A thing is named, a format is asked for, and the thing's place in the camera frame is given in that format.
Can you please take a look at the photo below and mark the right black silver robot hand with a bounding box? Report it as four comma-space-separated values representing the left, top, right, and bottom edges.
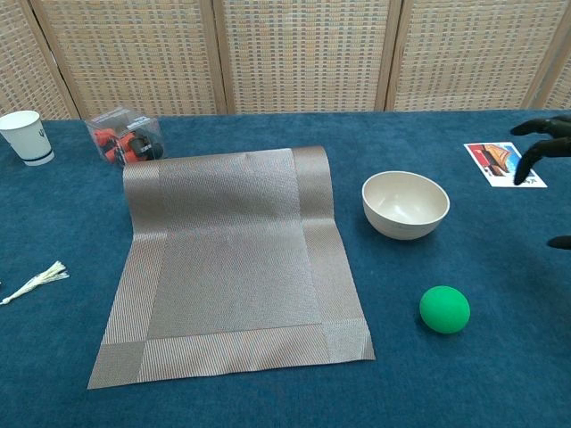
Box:
510, 114, 571, 251

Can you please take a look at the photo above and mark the white bowl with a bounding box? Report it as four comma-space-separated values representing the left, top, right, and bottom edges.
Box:
361, 170, 451, 241

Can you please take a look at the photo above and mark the green foam ball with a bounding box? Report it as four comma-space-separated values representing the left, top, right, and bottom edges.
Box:
418, 284, 472, 334

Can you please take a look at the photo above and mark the brown woven placemat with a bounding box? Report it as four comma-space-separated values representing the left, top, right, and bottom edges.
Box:
87, 144, 377, 390

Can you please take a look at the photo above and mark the colourful postcard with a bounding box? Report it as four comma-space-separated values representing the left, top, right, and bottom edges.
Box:
463, 142, 548, 189

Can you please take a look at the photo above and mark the woven wooden folding screen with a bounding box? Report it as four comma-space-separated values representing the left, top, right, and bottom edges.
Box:
0, 0, 571, 121

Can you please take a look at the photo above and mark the blue carpet table cover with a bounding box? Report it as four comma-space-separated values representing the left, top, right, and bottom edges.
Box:
0, 109, 571, 428

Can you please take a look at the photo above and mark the clear box of red-black parts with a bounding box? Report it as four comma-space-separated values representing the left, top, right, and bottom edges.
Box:
84, 105, 165, 169

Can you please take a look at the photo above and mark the tan bookmark with white tassel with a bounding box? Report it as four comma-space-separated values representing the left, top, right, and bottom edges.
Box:
0, 260, 70, 307

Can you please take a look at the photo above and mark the white paper cup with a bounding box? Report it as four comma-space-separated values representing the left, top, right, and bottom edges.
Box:
0, 110, 55, 167

